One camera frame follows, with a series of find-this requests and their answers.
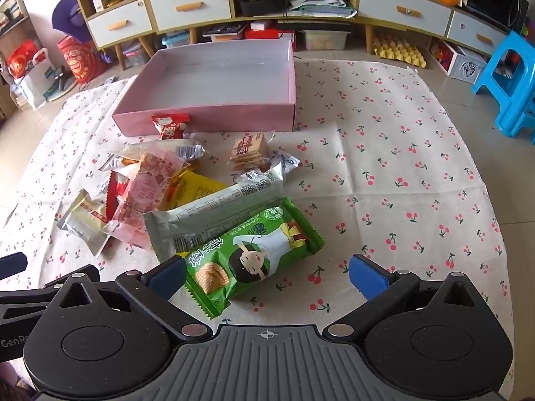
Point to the green chips snack bag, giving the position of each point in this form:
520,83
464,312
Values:
251,252

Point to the purple plush toy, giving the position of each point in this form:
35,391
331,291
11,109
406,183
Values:
67,18

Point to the small red candy pack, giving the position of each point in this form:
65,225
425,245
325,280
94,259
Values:
171,126

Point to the cherry print floor cloth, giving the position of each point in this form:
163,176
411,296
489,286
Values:
383,172

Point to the white beige snack pack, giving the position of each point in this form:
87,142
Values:
86,218

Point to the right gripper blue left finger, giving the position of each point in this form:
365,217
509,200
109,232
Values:
166,278

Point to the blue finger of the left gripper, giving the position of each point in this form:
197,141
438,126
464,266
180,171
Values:
12,264

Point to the clear plastic storage bin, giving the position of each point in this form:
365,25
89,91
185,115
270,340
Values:
322,40

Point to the pink cardboard box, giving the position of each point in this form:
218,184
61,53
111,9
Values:
235,86

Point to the wooden tv cabinet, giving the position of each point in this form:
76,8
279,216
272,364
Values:
112,22

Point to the pink floral snack pack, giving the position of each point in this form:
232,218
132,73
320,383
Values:
144,193

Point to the white patterned toy box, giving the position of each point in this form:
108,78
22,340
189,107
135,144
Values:
458,62

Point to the blue silver chocolate pack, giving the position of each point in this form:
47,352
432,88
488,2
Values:
278,162

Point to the blue plastic stool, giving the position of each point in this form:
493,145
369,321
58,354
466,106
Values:
514,94

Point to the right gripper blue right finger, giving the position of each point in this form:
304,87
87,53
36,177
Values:
368,277

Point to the red round gift box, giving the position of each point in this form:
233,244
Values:
83,59

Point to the red gift bag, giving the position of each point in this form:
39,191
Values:
18,61

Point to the yellow egg tray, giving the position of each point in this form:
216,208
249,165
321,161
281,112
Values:
393,48

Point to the yellow snack bag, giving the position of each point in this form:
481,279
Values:
186,187

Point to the clear cracker pack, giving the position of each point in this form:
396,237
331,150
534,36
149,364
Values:
250,152

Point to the clear wafer pack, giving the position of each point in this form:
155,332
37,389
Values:
186,149

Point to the white shopping bag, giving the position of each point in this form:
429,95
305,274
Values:
38,79

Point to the red white biscuit pack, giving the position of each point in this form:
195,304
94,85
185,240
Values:
116,188

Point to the red shoe box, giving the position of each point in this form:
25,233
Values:
271,33

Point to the long silver-green snack pack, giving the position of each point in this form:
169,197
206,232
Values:
184,228

